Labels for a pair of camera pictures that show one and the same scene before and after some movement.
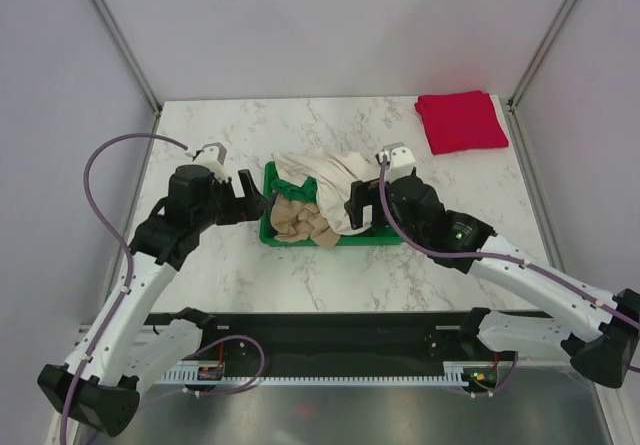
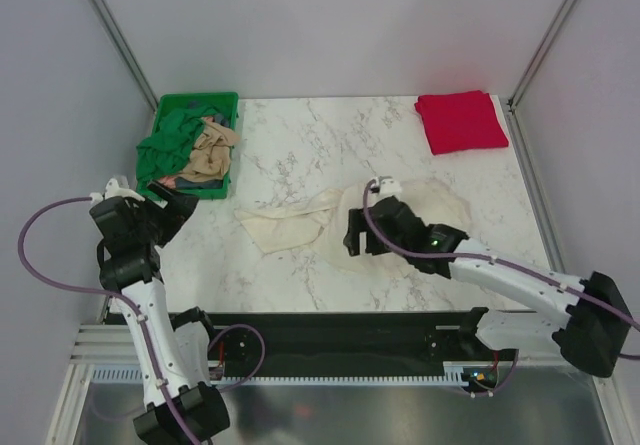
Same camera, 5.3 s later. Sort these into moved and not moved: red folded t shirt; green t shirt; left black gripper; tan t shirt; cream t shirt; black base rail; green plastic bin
Moved: tan t shirt; left black gripper; green plastic bin; green t shirt; cream t shirt
Not moved: black base rail; red folded t shirt
